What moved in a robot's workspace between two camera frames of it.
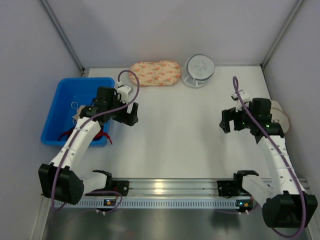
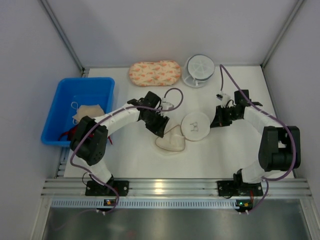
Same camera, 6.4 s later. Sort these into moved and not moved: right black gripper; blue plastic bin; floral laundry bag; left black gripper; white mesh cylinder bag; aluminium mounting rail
Moved: right black gripper; left black gripper
Not moved: floral laundry bag; blue plastic bin; white mesh cylinder bag; aluminium mounting rail
